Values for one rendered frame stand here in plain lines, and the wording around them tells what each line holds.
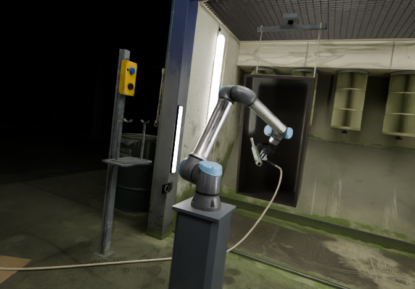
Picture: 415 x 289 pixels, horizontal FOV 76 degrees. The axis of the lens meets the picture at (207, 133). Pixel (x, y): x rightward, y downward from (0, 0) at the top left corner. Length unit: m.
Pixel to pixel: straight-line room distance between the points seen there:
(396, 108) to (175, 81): 2.49
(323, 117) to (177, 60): 2.26
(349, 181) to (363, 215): 0.43
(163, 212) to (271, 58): 2.37
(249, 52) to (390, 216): 2.59
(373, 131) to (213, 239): 2.87
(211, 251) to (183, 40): 1.77
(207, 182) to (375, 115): 2.84
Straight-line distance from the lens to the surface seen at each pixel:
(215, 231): 1.60
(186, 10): 2.62
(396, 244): 3.60
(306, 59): 3.64
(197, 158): 1.73
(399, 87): 3.69
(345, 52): 3.65
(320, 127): 3.95
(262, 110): 1.92
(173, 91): 2.47
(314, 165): 3.76
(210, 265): 1.68
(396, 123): 3.64
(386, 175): 3.83
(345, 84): 3.63
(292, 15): 2.88
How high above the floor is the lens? 1.18
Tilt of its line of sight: 3 degrees down
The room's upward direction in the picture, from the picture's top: 7 degrees clockwise
